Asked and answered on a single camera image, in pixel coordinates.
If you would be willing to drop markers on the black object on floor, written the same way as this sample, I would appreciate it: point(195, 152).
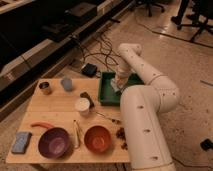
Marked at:
point(206, 144)

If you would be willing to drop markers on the brown grape bunch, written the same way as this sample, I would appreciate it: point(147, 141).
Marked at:
point(120, 134)

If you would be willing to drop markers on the black box on shelf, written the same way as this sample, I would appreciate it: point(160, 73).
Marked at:
point(72, 19)

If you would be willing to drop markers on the metal can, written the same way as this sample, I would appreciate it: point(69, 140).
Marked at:
point(45, 88)

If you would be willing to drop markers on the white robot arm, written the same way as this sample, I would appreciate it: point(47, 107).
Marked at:
point(140, 106)

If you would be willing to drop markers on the orange carrot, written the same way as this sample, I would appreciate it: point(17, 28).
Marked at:
point(42, 124)

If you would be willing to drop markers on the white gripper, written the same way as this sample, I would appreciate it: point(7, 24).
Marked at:
point(121, 77)

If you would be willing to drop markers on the black office chair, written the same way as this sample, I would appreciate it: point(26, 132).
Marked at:
point(193, 17)

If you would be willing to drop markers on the black power adapter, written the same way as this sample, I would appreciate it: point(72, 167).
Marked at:
point(89, 70)

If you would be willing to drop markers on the light blue cup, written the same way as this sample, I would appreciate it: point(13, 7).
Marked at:
point(66, 84)

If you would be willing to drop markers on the white cup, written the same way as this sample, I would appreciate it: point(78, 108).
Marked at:
point(82, 105)

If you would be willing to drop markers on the orange bowl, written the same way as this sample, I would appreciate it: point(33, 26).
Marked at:
point(97, 139)

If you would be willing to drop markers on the blue sponge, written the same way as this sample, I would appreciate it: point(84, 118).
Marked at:
point(21, 142)

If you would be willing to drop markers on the light blue towel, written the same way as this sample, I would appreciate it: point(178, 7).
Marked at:
point(117, 87)

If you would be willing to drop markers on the purple bowl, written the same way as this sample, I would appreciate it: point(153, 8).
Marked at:
point(54, 143)

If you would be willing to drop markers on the green plastic tray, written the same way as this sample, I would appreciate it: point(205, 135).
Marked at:
point(106, 94)

